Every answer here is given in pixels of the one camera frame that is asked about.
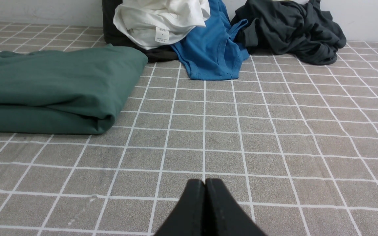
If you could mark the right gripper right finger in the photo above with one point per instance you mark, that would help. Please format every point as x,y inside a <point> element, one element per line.
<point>223,216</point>

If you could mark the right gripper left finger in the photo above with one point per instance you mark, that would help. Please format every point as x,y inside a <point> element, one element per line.
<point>187,216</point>

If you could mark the green long-sleeve shirt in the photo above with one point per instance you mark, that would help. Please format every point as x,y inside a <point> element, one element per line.
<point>76,92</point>

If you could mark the blue shirt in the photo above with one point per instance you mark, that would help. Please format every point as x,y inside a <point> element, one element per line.
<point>211,53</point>

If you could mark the white crumpled shirt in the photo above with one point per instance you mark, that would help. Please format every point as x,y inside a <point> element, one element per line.
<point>154,23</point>

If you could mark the dark grey crumpled shirt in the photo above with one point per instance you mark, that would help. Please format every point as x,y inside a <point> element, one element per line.
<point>303,30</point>

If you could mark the grey checkered tablecloth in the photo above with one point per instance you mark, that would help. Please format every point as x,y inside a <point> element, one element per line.
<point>295,144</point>

